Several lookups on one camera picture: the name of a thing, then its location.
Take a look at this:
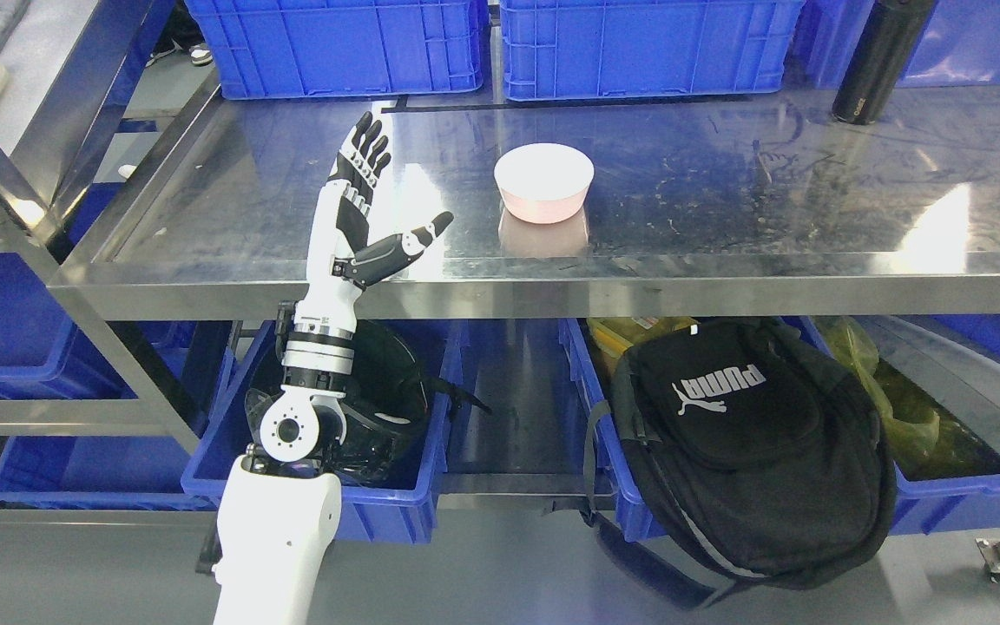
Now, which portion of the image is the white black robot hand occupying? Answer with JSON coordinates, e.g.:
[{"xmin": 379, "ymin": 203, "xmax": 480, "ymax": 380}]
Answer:
[{"xmin": 295, "ymin": 111, "xmax": 453, "ymax": 332}]

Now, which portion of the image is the blue crate top left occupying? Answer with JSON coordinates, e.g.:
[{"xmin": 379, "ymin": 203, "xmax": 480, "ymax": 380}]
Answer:
[{"xmin": 187, "ymin": 1, "xmax": 489, "ymax": 100}]

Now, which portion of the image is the blue bin right lower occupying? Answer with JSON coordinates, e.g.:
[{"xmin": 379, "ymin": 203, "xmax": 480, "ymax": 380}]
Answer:
[{"xmin": 788, "ymin": 315, "xmax": 1000, "ymax": 535}]

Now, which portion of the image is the blue crate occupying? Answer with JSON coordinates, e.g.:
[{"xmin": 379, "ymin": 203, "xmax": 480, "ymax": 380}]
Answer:
[
  {"xmin": 790, "ymin": 1, "xmax": 1000, "ymax": 89},
  {"xmin": 499, "ymin": 1, "xmax": 803, "ymax": 102},
  {"xmin": 187, "ymin": 1, "xmax": 489, "ymax": 100}
]

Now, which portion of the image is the blue crate top middle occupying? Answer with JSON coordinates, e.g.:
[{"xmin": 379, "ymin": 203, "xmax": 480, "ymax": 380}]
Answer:
[{"xmin": 499, "ymin": 1, "xmax": 803, "ymax": 102}]

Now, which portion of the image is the blue bin holding helmet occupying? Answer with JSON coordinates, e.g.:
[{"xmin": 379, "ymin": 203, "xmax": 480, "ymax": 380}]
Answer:
[{"xmin": 180, "ymin": 319, "xmax": 467, "ymax": 543}]

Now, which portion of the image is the black cylindrical bottle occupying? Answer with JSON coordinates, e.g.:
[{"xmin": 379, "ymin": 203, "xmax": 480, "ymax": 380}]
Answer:
[{"xmin": 831, "ymin": 1, "xmax": 937, "ymax": 126}]

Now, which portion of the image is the green plastic bag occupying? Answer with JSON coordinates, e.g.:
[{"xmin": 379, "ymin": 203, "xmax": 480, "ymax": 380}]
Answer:
[{"xmin": 811, "ymin": 316, "xmax": 947, "ymax": 480}]

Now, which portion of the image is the pink ikea bowl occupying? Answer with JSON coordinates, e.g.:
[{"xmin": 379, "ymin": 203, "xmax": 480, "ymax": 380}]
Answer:
[{"xmin": 493, "ymin": 142, "xmax": 595, "ymax": 225}]

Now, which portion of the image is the black puma backpack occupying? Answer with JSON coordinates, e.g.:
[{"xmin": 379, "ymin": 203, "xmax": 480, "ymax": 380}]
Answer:
[{"xmin": 581, "ymin": 317, "xmax": 897, "ymax": 608}]

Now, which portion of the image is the blue bin holding backpack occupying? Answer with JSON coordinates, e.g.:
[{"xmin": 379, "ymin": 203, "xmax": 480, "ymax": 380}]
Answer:
[{"xmin": 553, "ymin": 318, "xmax": 667, "ymax": 543}]

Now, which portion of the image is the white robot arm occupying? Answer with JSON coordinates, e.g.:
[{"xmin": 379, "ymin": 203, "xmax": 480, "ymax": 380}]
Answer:
[{"xmin": 214, "ymin": 300, "xmax": 357, "ymax": 624}]

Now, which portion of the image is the stainless steel shelf rack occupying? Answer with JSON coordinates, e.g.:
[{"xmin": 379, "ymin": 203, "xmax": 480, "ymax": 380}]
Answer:
[{"xmin": 0, "ymin": 0, "xmax": 240, "ymax": 452}]

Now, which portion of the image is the blue crate top right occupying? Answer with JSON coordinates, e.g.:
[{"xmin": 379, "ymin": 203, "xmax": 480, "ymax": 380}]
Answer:
[{"xmin": 790, "ymin": 1, "xmax": 1000, "ymax": 89}]

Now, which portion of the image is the black motorcycle helmet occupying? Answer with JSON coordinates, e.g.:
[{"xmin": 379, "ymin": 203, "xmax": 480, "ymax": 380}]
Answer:
[{"xmin": 241, "ymin": 319, "xmax": 492, "ymax": 488}]

